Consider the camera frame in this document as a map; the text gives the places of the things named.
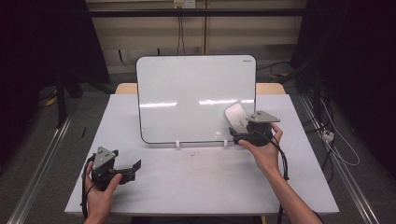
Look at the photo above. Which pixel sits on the wooden table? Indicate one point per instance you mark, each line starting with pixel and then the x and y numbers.
pixel 126 88

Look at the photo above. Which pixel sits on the white whiteboard stand clip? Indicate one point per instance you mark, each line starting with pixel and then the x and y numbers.
pixel 177 144
pixel 225 143

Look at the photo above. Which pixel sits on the aluminium floor rail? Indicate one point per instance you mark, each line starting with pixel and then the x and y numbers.
pixel 40 168
pixel 345 174

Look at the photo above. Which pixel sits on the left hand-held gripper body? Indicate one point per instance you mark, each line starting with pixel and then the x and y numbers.
pixel 102 158

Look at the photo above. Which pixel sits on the white table cover board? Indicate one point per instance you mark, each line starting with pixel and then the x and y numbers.
pixel 193 183

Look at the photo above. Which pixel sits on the black horizontal metal bar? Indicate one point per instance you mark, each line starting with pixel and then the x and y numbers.
pixel 193 12

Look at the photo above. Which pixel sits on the dark curtain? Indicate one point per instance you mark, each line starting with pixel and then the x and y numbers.
pixel 358 62
pixel 40 56

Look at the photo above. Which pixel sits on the white wall socket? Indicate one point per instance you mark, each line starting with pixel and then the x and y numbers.
pixel 184 3

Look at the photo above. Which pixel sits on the white whiteboard eraser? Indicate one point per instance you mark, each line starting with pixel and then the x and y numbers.
pixel 236 116

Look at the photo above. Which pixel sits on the white whiteboard with black frame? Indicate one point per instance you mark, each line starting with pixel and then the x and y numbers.
pixel 186 93

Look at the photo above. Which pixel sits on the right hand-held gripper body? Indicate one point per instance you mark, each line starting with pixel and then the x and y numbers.
pixel 261 117

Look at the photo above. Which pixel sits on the person's right hand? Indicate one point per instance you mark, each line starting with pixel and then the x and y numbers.
pixel 267 158

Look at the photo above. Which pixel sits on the person's left hand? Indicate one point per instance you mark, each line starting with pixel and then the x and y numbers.
pixel 98 202

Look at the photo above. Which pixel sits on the black marker pen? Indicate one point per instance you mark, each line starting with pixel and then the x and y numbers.
pixel 83 132

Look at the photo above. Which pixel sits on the black metal stand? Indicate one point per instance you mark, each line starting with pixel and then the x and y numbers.
pixel 61 102

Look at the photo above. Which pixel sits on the white power strip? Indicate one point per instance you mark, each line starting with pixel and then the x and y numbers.
pixel 328 135

